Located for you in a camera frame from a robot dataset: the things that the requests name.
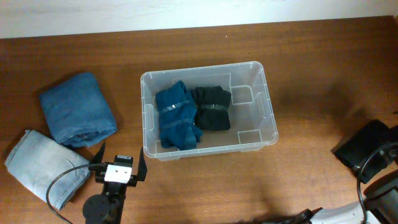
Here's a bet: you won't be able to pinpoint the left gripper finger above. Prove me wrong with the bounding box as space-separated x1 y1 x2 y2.
90 142 106 164
137 148 147 182

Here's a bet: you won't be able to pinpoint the dark blue jeans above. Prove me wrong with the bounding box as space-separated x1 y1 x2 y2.
39 72 118 147

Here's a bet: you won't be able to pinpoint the teal garment with tape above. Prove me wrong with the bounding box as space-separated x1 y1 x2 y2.
155 81 203 151

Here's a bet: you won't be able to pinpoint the black garment small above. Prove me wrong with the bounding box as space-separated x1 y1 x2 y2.
191 86 231 131

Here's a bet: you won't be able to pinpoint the black garment large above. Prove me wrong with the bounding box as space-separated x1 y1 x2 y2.
333 119 397 184

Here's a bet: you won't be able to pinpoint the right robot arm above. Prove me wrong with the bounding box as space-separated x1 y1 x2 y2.
285 170 397 224

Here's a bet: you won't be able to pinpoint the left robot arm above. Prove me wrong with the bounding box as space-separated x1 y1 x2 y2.
83 144 147 224

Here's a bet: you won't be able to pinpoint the light blue folded jeans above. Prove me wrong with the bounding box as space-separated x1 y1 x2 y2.
5 130 90 210

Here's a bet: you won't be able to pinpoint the clear plastic storage bin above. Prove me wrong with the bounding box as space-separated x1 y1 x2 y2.
141 61 279 161

